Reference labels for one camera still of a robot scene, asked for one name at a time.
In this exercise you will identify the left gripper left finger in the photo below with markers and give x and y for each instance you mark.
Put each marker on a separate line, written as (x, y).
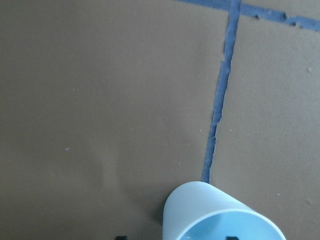
(121, 238)

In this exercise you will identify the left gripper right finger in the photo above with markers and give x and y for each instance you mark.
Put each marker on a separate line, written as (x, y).
(231, 238)

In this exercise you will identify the light blue cup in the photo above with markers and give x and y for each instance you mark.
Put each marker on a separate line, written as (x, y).
(199, 211)

